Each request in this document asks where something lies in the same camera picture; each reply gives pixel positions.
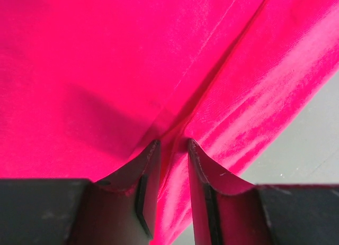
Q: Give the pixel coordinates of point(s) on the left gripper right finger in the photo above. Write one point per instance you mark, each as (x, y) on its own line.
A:
(229, 210)

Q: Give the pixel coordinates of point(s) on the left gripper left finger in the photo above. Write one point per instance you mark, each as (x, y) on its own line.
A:
(117, 209)

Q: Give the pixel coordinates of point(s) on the red t shirt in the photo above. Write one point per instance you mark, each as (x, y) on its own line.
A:
(87, 84)

